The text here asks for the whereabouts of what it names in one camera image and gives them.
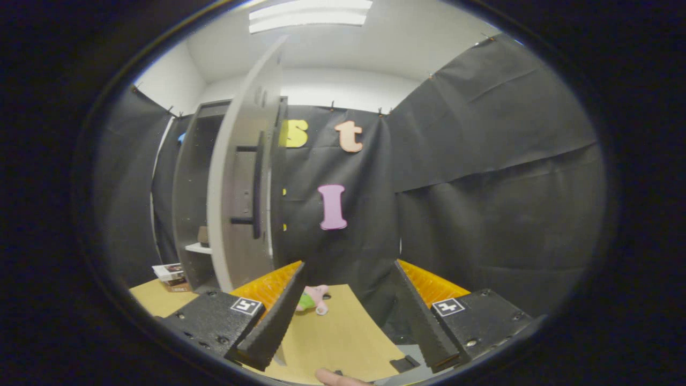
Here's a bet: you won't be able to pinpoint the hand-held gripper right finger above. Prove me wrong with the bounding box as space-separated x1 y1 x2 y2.
394 259 536 374

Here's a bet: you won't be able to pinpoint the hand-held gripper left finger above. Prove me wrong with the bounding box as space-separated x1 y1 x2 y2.
155 261 307 372

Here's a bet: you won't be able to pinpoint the grey shoe cabinet door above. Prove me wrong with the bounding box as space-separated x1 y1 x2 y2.
206 35 290 368

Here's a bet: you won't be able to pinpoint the black door handle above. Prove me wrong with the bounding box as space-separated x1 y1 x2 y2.
230 131 267 240

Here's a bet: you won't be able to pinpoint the pink and green plush toy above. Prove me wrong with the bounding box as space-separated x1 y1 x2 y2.
296 285 330 316

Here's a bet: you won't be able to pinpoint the black backdrop cloth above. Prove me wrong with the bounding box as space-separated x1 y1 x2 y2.
96 33 606 344

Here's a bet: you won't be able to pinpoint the long ceiling light panel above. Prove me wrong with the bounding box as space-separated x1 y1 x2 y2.
248 0 373 34

